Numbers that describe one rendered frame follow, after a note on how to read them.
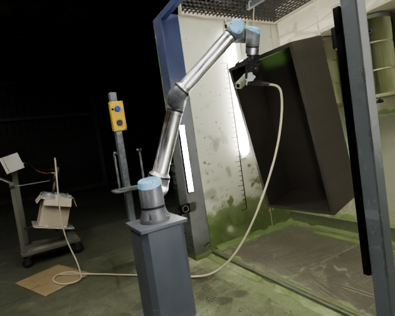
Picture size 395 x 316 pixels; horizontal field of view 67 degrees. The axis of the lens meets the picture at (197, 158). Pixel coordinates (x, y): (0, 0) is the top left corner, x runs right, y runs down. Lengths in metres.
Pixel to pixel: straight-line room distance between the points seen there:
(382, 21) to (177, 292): 2.72
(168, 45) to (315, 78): 1.35
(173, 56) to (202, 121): 0.65
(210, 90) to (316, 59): 1.12
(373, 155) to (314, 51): 1.36
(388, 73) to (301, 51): 1.18
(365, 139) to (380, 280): 0.43
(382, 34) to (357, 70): 2.18
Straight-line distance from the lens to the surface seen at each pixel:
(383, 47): 3.16
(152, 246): 1.82
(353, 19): 1.04
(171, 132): 1.98
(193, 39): 3.03
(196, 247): 2.89
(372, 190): 1.03
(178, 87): 1.86
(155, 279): 1.88
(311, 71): 2.17
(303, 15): 3.55
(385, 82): 3.12
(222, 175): 2.95
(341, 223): 3.23
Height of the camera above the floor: 1.09
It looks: 3 degrees down
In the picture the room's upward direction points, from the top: 8 degrees counter-clockwise
